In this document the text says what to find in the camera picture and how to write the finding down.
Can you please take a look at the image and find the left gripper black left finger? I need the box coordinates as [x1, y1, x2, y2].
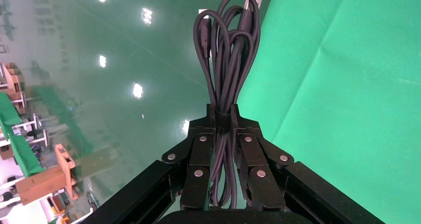
[82, 104, 218, 224]

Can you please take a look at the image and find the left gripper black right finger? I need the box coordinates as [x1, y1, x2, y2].
[230, 104, 384, 224]

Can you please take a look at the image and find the black data cable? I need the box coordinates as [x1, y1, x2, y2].
[193, 0, 261, 210]

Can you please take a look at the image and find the green covered background table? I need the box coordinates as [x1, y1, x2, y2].
[0, 92, 45, 178]

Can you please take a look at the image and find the brown wooden beam frame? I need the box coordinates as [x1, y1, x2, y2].
[15, 144, 79, 206]

